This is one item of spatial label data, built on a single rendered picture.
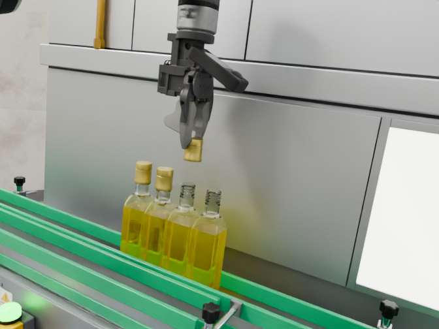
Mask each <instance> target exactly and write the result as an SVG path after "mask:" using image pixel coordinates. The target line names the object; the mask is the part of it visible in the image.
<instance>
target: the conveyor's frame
mask: <svg viewBox="0 0 439 329"><path fill-rule="evenodd" d="M8 302H16V303H18V304H19V305H20V306H21V308H22V310H23V311H25V312H26V313H28V314H30V315H32V316H34V318H35V329H119V328H116V327H115V326H113V325H111V324H109V323H107V322H105V321H103V320H101V319H99V318H97V317H96V316H94V315H92V314H90V313H88V312H86V311H84V310H83V309H80V308H79V307H76V306H75V305H72V304H71V303H69V302H67V301H65V300H63V299H61V298H59V297H57V296H56V295H54V294H52V293H50V292H48V291H46V290H44V289H42V288H40V287H38V286H36V285H34V284H32V283H31V282H29V281H27V280H25V279H23V278H21V277H19V276H18V275H16V274H14V273H12V272H10V271H8V270H6V269H4V268H2V267H0V306H1V305H3V304H5V303H8Z"/></svg>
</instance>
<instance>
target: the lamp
mask: <svg viewBox="0 0 439 329"><path fill-rule="evenodd" d="M21 318H22V308H21V306H20V305H19V304H18V303H16V302H8V303H5V304H3V305H1V306H0V324H1V325H10V324H14V323H16V322H18V321H19V320H20V319H21Z"/></svg>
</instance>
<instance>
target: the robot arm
mask: <svg viewBox="0 0 439 329"><path fill-rule="evenodd" d="M21 2H22V0H0V14H8V13H12V12H15V11H16V10H17V9H18V7H19V6H20V4H21ZM219 7H220V0H178V13H177V21H176V28H177V30H178V31H177V32H176V33H168V35H167V40H168V41H171V42H172V49H171V60H166V61H168V63H166V61H165V62H164V65H160V64H159V76H158V84H157V92H159V93H161V94H165V95H168V96H172V97H177V96H180V99H179V100H178V101H177V103H176V107H175V110H174V112H172V113H169V114H167V115H166V116H165V117H164V124H165V125H166V126H167V127H169V128H171V129H172V130H174V131H176V132H178V133H179V134H180V143H181V146H182V149H186V148H187V147H188V146H189V144H190V142H191V141H192V139H191V134H192V131H195V136H194V137H197V138H203V136H204V133H205V131H206V128H207V125H208V122H209V121H210V115H211V112H212V107H213V102H214V78H215V79H216V80H217V81H219V82H220V83H221V84H223V85H224V86H225V88H226V89H227V90H229V91H232V92H239V93H243V92H244V90H245V89H246V88H247V86H248V84H249V82H248V81H247V80H246V79H245V78H243V76H242V75H241V73H239V72H238V71H235V70H233V69H232V68H231V67H229V66H228V65H226V64H225V63H224V62H223V61H221V60H220V59H218V58H217V57H216V56H215V55H214V54H212V53H211V52H209V51H208V50H207V49H204V45H205V44H214V39H215V36H213V35H215V34H216V32H217V26H218V15H219ZM169 61H170V62H171V63H170V64H169ZM213 77H214V78H213ZM160 83H161V84H160Z"/></svg>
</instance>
